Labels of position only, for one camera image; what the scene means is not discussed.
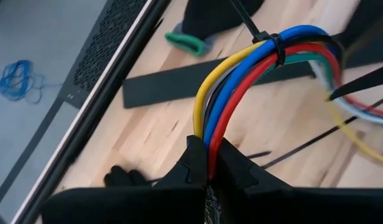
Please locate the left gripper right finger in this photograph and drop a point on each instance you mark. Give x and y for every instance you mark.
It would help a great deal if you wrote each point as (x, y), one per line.
(303, 205)

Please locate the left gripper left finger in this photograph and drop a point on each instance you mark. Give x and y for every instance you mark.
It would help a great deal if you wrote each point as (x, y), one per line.
(132, 205)

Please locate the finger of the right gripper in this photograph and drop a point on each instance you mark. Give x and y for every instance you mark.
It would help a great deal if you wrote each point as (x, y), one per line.
(365, 82)
(371, 18)

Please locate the black glove grey cuff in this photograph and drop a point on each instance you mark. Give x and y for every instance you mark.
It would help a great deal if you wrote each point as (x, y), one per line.
(123, 177)

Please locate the black bar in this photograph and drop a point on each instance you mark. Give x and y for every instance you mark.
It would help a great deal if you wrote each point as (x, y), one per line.
(163, 84)

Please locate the black glove green cuff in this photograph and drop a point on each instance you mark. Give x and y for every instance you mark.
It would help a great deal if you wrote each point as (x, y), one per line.
(210, 15)

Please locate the black floor grate mat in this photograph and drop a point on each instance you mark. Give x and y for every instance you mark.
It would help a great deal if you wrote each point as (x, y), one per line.
(110, 31)

